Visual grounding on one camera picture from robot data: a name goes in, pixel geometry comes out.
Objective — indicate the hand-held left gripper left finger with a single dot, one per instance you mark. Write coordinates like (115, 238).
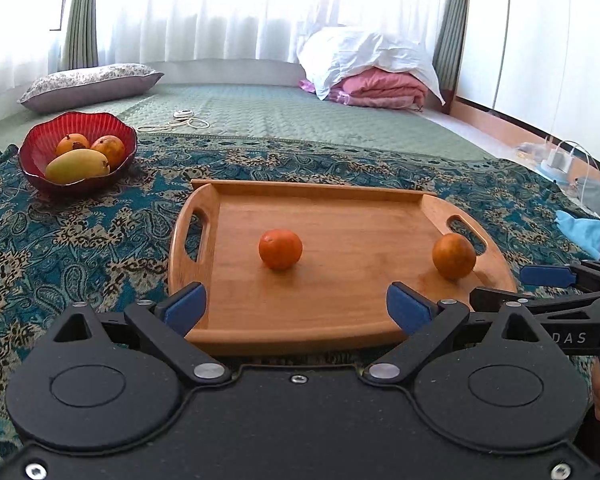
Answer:
(185, 308)

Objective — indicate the wooden tray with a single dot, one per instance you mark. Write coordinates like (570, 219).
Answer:
(330, 260)

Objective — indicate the grey cloth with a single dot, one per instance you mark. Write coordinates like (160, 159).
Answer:
(596, 196)

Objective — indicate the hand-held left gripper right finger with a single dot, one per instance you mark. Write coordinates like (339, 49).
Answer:
(407, 308)

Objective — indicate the red scalloped bowl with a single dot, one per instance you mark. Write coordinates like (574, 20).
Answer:
(40, 170)

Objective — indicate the light blue cloth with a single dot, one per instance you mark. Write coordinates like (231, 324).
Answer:
(580, 232)

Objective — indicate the white sheer curtain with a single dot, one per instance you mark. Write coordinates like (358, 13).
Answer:
(15, 25)
(270, 5)

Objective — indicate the yellow mango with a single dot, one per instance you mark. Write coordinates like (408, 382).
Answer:
(77, 166)

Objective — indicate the clear plastic bag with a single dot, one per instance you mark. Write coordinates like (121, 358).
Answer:
(529, 152)

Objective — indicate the bright orange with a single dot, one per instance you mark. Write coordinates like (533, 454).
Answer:
(280, 249)

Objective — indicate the green curtain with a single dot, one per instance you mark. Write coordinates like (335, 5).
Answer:
(80, 15)
(452, 25)

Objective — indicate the white wardrobe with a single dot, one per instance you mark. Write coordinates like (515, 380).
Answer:
(540, 35)

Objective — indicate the mottled pale orange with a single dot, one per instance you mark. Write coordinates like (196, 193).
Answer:
(454, 256)

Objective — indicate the small orange persimmon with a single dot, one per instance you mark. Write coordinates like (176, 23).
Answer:
(71, 144)

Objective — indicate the green quilted mat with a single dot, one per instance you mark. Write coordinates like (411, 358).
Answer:
(305, 115)

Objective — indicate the floral pillow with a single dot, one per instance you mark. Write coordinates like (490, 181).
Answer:
(90, 85)

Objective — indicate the small red-orange mango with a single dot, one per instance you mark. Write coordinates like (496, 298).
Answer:
(108, 149)

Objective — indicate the teal paisley blanket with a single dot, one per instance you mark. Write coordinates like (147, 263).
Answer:
(80, 240)

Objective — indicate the white duvet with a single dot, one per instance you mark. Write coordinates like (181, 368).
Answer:
(370, 55)

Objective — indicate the folded pink blanket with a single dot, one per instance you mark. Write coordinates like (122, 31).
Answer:
(380, 90)

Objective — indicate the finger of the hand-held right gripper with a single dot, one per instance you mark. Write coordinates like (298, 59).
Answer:
(545, 276)
(505, 297)

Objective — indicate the white power adapter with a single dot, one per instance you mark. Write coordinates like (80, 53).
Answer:
(557, 159)

